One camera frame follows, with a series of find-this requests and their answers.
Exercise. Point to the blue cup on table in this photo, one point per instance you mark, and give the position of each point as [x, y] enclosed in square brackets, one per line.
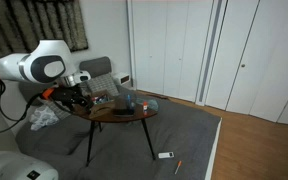
[124, 101]

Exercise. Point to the coloured markers pile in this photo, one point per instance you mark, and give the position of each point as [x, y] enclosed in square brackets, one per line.
[101, 99]

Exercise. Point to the white nightstand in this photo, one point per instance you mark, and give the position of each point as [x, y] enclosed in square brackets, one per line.
[122, 79]

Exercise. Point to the white remote control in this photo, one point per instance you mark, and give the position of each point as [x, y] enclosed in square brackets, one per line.
[166, 155]

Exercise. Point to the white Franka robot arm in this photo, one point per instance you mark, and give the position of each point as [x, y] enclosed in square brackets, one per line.
[47, 66]

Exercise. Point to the orange pen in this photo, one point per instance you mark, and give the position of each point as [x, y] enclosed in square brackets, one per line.
[178, 167]

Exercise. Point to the round wooden table black legs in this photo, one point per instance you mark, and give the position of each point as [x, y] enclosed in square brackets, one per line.
[117, 119]

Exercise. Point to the teal crumpled cloth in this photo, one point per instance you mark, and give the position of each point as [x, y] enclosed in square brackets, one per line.
[152, 104]

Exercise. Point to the plain white closet doors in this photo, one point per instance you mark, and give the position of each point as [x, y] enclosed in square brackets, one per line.
[170, 46]

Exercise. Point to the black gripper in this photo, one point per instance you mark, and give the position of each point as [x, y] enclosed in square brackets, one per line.
[67, 96]

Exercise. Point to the open cardboard box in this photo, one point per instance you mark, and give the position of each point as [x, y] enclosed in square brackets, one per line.
[104, 107]

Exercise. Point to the grey headboard cushion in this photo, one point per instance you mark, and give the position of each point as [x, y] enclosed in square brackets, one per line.
[29, 91]
[95, 66]

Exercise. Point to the shaggy striped wall hanging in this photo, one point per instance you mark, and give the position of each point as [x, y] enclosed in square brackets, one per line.
[34, 23]

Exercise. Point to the white crumpled cloth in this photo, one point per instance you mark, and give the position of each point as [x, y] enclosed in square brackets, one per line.
[43, 118]

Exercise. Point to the grey patterned pillow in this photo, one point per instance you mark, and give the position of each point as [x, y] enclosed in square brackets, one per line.
[102, 85]
[60, 111]

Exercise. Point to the black flat case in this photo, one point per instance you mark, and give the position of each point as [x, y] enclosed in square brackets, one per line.
[124, 112]

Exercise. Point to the blue pen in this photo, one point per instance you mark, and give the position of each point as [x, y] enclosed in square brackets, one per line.
[129, 100]

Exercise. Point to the white closet doors with knobs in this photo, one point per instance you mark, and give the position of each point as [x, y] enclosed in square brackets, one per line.
[267, 56]

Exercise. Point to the grey bed cover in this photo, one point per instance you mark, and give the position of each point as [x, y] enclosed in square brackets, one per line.
[124, 146]

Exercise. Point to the white glue stick orange cap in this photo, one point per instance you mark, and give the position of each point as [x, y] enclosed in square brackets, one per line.
[145, 106]

